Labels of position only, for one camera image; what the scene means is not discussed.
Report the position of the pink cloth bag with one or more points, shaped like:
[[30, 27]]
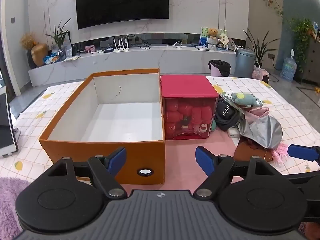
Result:
[[258, 112]]

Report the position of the gold vase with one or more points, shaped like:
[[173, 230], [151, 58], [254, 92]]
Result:
[[38, 55]]

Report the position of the grey cabinet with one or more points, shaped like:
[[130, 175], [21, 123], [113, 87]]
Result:
[[312, 62]]

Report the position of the blue water jug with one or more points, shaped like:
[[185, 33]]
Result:
[[288, 70]]

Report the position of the orange cardboard box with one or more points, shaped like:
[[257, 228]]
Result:
[[62, 147]]

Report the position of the flat dark notebook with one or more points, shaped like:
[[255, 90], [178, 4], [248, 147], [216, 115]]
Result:
[[202, 48]]

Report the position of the blue snack packets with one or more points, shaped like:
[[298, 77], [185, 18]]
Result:
[[51, 59]]

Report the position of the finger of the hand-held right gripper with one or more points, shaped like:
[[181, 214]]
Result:
[[307, 177], [300, 152]]

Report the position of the brown leather pouch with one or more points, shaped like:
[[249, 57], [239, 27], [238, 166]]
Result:
[[250, 152]]

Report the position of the black television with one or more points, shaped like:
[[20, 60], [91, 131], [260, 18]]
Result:
[[122, 2]]

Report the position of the sheet of paper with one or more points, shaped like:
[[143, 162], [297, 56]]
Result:
[[71, 58]]

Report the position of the green plush toy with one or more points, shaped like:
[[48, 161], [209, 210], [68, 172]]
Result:
[[245, 99]]

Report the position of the grey metal bin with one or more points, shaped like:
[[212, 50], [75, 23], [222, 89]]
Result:
[[243, 63]]

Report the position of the brown teddy bear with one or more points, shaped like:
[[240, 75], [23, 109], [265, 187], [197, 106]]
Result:
[[213, 33]]

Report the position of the long-leaf potted plant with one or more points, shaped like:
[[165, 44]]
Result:
[[260, 48]]

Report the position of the purple fluffy rug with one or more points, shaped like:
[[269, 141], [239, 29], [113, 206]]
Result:
[[10, 200]]

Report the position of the small black device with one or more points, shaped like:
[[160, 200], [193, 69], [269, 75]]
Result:
[[108, 50]]

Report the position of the round hand fan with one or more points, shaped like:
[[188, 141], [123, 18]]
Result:
[[224, 38]]

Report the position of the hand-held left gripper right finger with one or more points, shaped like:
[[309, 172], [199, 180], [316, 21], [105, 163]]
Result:
[[203, 158]]

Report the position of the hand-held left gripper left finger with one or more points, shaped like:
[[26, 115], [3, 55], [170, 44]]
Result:
[[117, 160]]

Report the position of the silver grey cloth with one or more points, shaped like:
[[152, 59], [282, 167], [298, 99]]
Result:
[[265, 132]]

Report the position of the dark printed card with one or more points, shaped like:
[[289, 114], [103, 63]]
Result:
[[231, 102]]

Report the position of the white charger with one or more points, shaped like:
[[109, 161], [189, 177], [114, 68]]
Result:
[[233, 132]]

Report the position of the dried flower bunch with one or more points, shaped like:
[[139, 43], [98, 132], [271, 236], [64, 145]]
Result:
[[28, 40]]

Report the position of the bushy green plant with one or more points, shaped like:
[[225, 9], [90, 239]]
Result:
[[301, 35]]

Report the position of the pink trash bin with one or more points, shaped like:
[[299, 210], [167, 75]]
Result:
[[217, 70]]

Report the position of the pink fluffy tassel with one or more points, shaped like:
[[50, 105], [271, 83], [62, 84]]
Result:
[[278, 155]]

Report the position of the pink photo card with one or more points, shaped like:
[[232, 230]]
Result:
[[90, 49]]

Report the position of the white router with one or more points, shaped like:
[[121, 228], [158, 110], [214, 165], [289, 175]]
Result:
[[121, 48]]

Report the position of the green plant in glass vase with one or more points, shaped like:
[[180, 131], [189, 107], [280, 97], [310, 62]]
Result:
[[60, 40]]

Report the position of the pink space heater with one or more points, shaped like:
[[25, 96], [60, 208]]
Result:
[[265, 76]]

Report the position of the pink shopping bag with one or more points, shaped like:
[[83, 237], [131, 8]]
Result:
[[256, 72]]

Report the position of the marble television console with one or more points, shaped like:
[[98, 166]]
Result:
[[150, 61]]

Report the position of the white tablet device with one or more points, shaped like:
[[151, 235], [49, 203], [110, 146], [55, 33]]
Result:
[[6, 130]]

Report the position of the lemon printed blanket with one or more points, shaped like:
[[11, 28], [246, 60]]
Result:
[[30, 120]]

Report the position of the pile of red plush items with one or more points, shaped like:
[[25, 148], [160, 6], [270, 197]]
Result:
[[185, 115]]

